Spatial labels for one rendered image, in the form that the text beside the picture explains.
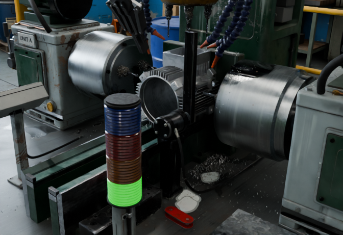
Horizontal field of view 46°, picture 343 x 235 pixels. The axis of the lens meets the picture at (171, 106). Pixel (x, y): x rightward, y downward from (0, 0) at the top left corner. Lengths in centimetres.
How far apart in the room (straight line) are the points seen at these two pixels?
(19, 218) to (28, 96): 32
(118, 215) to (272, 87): 49
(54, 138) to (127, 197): 85
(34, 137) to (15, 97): 41
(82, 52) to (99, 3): 679
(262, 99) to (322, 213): 30
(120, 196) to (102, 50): 74
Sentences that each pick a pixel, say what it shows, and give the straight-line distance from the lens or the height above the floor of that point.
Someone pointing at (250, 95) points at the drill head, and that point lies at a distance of 103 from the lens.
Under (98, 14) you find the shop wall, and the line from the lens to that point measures 820.
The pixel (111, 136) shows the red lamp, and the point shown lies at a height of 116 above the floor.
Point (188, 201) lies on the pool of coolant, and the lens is 114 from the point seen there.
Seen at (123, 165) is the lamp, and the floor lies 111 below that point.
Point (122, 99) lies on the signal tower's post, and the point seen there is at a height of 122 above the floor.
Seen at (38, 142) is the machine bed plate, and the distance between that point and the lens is 150.
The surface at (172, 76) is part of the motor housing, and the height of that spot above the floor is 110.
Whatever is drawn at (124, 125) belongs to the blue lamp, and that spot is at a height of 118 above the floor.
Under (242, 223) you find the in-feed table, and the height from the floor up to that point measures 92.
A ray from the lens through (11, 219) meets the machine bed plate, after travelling 113.
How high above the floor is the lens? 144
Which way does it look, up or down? 21 degrees down
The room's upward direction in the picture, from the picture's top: 1 degrees clockwise
